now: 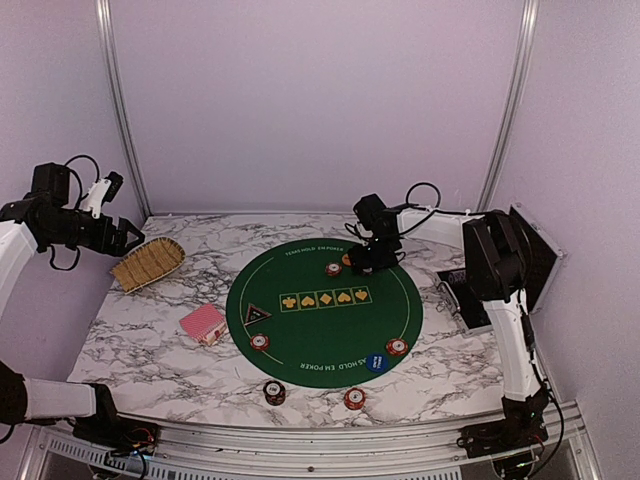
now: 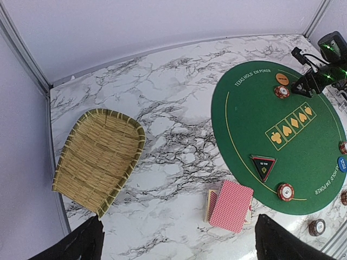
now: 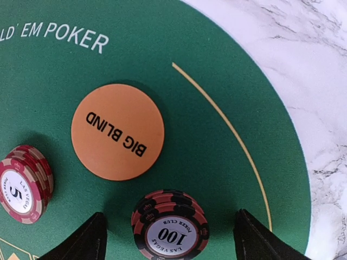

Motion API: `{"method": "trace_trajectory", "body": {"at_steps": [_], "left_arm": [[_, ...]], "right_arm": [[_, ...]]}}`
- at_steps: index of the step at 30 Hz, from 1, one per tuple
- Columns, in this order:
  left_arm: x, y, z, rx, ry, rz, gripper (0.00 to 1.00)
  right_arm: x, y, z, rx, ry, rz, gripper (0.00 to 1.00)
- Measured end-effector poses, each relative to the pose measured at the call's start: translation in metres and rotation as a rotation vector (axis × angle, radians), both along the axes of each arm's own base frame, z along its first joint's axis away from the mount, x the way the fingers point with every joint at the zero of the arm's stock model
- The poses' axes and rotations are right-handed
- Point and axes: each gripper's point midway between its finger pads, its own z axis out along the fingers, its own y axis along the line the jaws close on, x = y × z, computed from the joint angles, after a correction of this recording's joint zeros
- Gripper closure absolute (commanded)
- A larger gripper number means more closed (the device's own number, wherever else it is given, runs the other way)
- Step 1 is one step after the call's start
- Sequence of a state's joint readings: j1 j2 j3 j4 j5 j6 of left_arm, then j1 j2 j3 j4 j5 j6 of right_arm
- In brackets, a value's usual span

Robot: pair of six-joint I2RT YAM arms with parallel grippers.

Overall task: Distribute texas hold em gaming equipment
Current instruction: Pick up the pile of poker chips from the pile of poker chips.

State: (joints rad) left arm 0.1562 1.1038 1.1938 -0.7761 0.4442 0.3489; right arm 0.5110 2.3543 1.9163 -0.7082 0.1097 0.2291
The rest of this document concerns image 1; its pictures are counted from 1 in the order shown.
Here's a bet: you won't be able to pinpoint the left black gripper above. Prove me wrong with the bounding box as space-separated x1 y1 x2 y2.
43 210 143 256

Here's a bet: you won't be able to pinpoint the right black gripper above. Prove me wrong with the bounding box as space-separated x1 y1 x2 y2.
348 234 398 275

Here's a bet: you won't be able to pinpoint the red chips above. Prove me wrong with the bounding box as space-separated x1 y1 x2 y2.
250 334 270 351
386 338 409 356
325 262 342 277

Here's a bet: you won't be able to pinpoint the blue small blind button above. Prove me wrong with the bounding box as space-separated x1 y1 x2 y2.
365 353 389 374

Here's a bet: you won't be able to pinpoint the red playing card deck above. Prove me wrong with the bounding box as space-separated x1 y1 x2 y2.
179 304 227 345

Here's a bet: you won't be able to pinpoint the triangular all-in dealer button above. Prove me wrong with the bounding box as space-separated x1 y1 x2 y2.
244 303 272 326

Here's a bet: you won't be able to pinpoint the red poker chip stack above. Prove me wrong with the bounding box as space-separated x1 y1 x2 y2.
344 387 366 410

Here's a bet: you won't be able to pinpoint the black poker chip stack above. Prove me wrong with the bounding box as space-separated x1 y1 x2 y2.
263 380 286 406

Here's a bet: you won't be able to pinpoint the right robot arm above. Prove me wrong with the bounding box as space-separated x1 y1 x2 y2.
348 194 548 448

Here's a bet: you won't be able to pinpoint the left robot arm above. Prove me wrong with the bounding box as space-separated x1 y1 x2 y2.
1 163 144 447

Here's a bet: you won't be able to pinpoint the woven bamboo tray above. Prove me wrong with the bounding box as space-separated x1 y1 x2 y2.
111 237 186 293

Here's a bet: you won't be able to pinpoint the round green poker mat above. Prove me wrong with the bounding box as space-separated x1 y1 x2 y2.
226 238 424 389

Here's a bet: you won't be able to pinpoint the aluminium poker chip case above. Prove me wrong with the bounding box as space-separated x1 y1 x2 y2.
437 203 565 335

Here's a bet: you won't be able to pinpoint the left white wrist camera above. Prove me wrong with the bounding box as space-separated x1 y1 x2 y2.
80 171 124 219

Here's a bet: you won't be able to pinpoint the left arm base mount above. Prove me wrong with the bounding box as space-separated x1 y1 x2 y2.
72 417 159 455

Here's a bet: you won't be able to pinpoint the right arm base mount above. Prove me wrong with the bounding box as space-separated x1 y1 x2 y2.
456 420 549 458

